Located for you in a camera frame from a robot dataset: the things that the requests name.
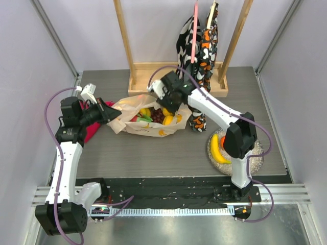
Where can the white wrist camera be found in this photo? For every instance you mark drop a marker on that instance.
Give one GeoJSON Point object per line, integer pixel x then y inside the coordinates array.
{"type": "Point", "coordinates": [87, 92]}
{"type": "Point", "coordinates": [158, 88]}

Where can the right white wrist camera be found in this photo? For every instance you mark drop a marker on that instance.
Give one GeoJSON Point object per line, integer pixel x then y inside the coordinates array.
{"type": "Point", "coordinates": [158, 88]}

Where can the pink clothes hanger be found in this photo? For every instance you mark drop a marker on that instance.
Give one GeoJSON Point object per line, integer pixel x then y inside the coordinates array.
{"type": "Point", "coordinates": [196, 6]}

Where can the banana print plastic bag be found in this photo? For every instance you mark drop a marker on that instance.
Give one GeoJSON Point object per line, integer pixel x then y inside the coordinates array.
{"type": "Point", "coordinates": [130, 106]}

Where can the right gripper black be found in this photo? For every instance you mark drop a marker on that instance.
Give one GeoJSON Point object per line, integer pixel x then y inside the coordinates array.
{"type": "Point", "coordinates": [168, 102]}

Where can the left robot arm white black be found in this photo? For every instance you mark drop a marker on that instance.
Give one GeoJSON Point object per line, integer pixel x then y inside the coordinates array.
{"type": "Point", "coordinates": [65, 210]}

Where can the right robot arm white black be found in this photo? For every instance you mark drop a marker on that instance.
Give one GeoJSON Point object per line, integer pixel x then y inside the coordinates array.
{"type": "Point", "coordinates": [240, 133]}

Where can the red cloth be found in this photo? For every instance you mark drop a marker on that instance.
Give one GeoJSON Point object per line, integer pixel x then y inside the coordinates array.
{"type": "Point", "coordinates": [92, 129]}

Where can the speckled silver plate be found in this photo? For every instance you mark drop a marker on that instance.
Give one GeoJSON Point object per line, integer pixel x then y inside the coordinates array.
{"type": "Point", "coordinates": [226, 169]}

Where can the orange camouflage garment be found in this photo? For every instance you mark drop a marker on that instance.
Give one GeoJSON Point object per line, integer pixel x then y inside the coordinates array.
{"type": "Point", "coordinates": [207, 58]}

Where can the fake purple grapes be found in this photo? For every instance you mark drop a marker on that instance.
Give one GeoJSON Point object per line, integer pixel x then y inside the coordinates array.
{"type": "Point", "coordinates": [157, 115]}

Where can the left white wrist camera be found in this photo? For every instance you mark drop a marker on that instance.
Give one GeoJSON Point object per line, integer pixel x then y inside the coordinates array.
{"type": "Point", "coordinates": [87, 92]}

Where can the fake yellow bell pepper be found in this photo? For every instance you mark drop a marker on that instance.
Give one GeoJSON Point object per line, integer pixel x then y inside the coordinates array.
{"type": "Point", "coordinates": [167, 120]}

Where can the white cable duct strip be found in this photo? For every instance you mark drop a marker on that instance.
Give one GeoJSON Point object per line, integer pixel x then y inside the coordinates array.
{"type": "Point", "coordinates": [177, 212]}

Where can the fake yellow banana bunch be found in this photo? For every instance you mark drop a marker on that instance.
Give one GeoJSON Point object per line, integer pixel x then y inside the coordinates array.
{"type": "Point", "coordinates": [214, 149]}

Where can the wooden clothes rack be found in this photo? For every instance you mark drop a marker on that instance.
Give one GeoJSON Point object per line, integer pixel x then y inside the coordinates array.
{"type": "Point", "coordinates": [144, 73]}

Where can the fake red dragon fruit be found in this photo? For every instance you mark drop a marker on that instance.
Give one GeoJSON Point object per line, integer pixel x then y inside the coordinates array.
{"type": "Point", "coordinates": [141, 117]}

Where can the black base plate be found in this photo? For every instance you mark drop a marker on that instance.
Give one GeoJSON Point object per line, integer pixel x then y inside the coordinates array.
{"type": "Point", "coordinates": [178, 192]}

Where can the fake yellow lemon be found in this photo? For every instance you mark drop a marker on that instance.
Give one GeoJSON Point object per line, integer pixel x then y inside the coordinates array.
{"type": "Point", "coordinates": [166, 112]}

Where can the fake orange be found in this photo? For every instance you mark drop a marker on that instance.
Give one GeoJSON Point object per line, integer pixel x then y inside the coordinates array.
{"type": "Point", "coordinates": [222, 141]}

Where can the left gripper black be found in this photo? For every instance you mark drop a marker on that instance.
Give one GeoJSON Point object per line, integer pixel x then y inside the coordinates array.
{"type": "Point", "coordinates": [107, 114]}

